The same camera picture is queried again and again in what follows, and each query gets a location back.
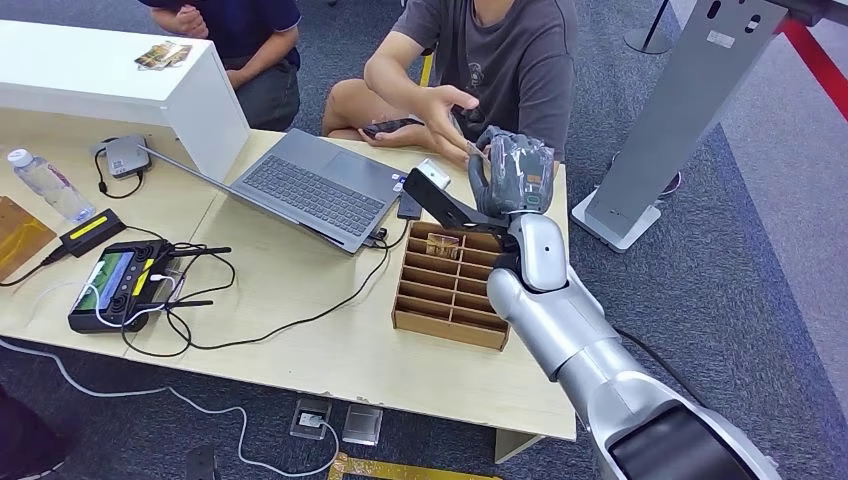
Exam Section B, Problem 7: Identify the person's right hand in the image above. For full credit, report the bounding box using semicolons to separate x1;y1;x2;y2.
415;84;490;168
175;5;211;40

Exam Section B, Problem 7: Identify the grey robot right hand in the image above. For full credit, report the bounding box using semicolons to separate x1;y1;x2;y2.
466;125;557;217

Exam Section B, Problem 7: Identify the black smartphone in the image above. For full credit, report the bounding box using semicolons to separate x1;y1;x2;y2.
360;117;425;139

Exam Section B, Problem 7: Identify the person in dark blue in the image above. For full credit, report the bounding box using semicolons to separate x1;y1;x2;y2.
139;0;303;132

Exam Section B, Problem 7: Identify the person in grey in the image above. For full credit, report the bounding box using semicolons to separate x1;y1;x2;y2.
321;0;579;170

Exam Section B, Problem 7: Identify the brown cardboard card organizer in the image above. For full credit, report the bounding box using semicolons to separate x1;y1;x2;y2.
390;220;511;352

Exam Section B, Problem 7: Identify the stack of printed cards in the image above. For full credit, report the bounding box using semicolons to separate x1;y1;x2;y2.
134;41;193;73

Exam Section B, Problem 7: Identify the grey laptop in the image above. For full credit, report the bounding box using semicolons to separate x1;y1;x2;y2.
137;127;411;256

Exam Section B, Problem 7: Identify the white counter block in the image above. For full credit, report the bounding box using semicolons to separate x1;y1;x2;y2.
0;19;252;183

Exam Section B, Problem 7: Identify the grey metal kiosk stand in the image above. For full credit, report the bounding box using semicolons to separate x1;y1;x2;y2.
570;0;790;254

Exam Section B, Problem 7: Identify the light wooden desk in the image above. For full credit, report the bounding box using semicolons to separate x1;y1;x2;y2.
0;109;578;465

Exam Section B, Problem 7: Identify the black charger with yellow stripe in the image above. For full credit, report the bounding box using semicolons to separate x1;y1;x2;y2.
58;209;127;260

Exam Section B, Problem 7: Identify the clear plastic water bottle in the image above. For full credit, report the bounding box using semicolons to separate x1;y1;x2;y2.
6;148;98;225

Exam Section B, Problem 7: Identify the black remote controller with screen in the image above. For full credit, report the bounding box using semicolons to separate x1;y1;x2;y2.
67;239;233;335

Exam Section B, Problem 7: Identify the amber brown board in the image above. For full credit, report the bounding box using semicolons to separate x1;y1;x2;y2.
0;196;58;283

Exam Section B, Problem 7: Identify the closed floor socket cover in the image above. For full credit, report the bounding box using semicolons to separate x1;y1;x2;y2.
342;404;384;448

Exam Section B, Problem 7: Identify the floor socket with plug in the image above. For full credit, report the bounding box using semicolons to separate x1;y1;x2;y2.
289;397;334;443

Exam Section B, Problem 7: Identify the yellow floor tape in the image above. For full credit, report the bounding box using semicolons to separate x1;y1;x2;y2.
327;453;505;480

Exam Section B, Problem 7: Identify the dark bulky object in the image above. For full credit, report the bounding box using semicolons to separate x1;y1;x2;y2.
0;384;71;480

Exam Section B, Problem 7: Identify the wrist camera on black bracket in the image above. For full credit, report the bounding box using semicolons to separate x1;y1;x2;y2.
402;158;517;238

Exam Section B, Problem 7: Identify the short black adapter cable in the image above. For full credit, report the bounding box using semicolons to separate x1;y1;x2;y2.
92;146;146;201

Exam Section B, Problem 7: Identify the looped black cable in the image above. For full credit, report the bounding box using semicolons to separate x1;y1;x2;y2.
124;226;238;313

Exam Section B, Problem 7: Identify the stanchion post with round base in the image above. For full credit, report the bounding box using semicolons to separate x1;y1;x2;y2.
622;0;674;56

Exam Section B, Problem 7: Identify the long black cable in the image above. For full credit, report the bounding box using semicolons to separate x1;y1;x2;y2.
119;221;411;360

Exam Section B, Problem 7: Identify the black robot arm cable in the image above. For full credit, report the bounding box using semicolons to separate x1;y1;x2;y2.
614;327;707;407

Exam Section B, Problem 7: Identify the thin white usb cable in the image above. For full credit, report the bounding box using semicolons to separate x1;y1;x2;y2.
82;261;179;330

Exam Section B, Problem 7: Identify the black charger cable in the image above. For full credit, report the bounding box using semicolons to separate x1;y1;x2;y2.
0;248;68;289

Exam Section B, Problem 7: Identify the thick white power cable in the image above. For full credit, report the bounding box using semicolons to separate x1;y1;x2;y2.
0;337;341;480

